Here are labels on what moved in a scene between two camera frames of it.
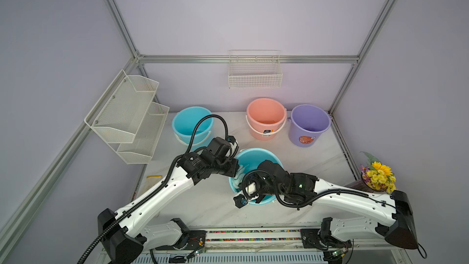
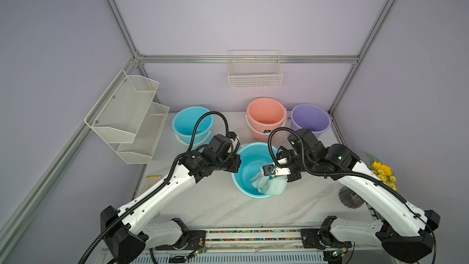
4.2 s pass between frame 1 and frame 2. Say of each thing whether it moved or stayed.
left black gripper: stayed
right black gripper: moved
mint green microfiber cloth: moved
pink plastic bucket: stayed
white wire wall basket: stayed
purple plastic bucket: stayed
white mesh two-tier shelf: stayed
